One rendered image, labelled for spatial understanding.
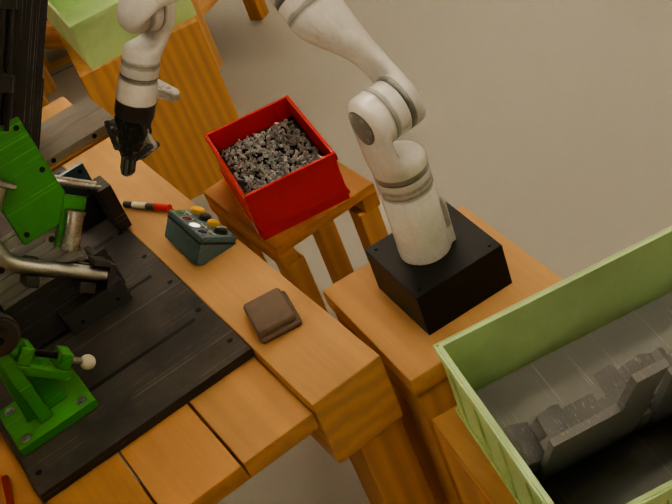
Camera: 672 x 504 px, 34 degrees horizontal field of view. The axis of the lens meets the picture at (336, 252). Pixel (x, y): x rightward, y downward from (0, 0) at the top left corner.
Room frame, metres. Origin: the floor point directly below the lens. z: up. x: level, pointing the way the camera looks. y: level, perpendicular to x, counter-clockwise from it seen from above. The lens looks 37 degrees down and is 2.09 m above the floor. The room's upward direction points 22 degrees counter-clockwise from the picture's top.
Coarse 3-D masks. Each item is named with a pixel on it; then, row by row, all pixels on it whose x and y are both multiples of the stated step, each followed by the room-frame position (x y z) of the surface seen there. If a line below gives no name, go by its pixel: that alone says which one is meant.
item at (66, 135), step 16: (64, 112) 2.10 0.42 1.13; (80, 112) 2.07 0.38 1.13; (96, 112) 2.04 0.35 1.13; (48, 128) 2.05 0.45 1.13; (64, 128) 2.03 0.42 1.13; (80, 128) 2.00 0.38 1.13; (96, 128) 1.97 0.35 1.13; (48, 144) 1.99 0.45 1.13; (64, 144) 1.96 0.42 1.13; (80, 144) 1.95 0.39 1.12; (96, 144) 1.96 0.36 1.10; (48, 160) 1.93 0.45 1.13; (64, 160) 1.94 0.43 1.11
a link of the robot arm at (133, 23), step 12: (120, 0) 1.85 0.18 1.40; (132, 0) 1.82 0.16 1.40; (144, 0) 1.80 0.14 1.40; (156, 0) 1.79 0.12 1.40; (168, 0) 1.79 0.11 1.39; (120, 12) 1.83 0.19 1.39; (132, 12) 1.81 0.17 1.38; (144, 12) 1.80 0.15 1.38; (156, 12) 1.83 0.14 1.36; (120, 24) 1.84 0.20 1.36; (132, 24) 1.81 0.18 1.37; (144, 24) 1.81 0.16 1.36; (156, 24) 1.83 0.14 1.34
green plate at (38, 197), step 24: (0, 144) 1.82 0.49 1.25; (24, 144) 1.82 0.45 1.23; (0, 168) 1.80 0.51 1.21; (24, 168) 1.81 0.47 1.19; (48, 168) 1.81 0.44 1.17; (24, 192) 1.79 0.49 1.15; (48, 192) 1.80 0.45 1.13; (24, 216) 1.77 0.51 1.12; (48, 216) 1.78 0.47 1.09; (24, 240) 1.75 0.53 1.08
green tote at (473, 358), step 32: (640, 256) 1.24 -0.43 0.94; (576, 288) 1.23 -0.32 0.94; (608, 288) 1.23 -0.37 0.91; (640, 288) 1.24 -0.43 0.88; (512, 320) 1.21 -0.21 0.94; (544, 320) 1.22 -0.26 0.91; (576, 320) 1.23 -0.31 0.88; (608, 320) 1.23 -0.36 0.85; (448, 352) 1.20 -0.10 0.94; (480, 352) 1.21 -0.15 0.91; (512, 352) 1.21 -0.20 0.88; (544, 352) 1.22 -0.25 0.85; (480, 384) 1.20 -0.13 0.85; (480, 416) 1.05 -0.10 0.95; (512, 448) 0.97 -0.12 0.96; (512, 480) 1.00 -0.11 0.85
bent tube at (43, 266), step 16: (0, 192) 1.75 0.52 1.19; (0, 208) 1.74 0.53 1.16; (0, 240) 1.73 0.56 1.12; (0, 256) 1.71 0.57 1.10; (16, 256) 1.72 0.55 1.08; (16, 272) 1.71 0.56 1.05; (32, 272) 1.70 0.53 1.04; (48, 272) 1.71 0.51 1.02; (64, 272) 1.71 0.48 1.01; (80, 272) 1.72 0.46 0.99; (96, 272) 1.72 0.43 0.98
